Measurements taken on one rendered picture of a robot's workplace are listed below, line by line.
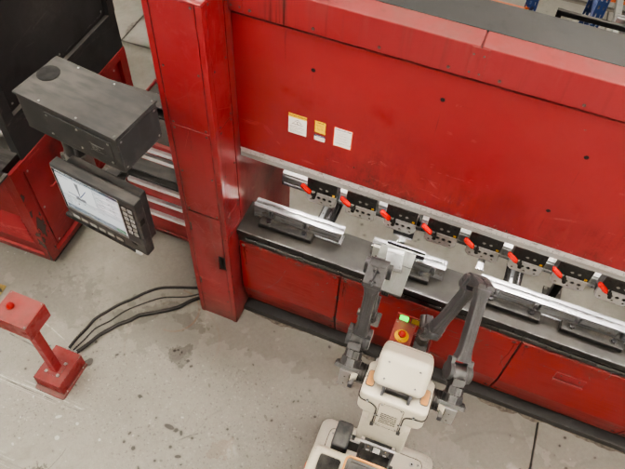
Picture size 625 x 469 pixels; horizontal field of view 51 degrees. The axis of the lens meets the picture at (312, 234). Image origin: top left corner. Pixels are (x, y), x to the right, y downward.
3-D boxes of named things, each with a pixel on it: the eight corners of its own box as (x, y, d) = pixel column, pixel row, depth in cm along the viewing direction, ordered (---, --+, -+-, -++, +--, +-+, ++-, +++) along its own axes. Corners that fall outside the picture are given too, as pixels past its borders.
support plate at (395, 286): (365, 285, 314) (365, 284, 313) (381, 244, 329) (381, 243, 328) (400, 297, 311) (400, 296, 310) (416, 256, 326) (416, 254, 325)
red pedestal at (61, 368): (34, 388, 380) (-19, 320, 313) (59, 352, 394) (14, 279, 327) (63, 400, 376) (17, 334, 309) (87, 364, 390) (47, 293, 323)
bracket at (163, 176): (93, 192, 322) (90, 182, 317) (119, 158, 336) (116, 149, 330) (165, 217, 315) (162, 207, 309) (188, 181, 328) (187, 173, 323)
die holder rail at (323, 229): (254, 215, 351) (253, 205, 343) (259, 207, 354) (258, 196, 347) (340, 246, 342) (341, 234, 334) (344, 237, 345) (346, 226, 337)
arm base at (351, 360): (333, 365, 265) (361, 375, 263) (339, 346, 265) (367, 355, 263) (336, 361, 274) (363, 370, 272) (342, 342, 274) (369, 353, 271)
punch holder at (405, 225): (382, 225, 313) (387, 204, 299) (388, 213, 317) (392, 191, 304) (412, 235, 310) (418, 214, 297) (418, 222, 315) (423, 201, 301)
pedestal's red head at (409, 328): (384, 355, 329) (389, 338, 315) (392, 328, 338) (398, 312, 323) (421, 368, 325) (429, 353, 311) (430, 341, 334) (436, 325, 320)
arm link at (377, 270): (359, 275, 240) (385, 285, 238) (369, 251, 249) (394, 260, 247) (343, 346, 271) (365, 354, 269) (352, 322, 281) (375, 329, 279)
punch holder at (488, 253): (463, 252, 305) (472, 232, 292) (468, 239, 310) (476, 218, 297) (495, 263, 302) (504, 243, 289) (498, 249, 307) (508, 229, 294)
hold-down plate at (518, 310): (478, 302, 324) (479, 300, 322) (480, 294, 327) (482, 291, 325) (538, 324, 319) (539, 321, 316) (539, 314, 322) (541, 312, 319)
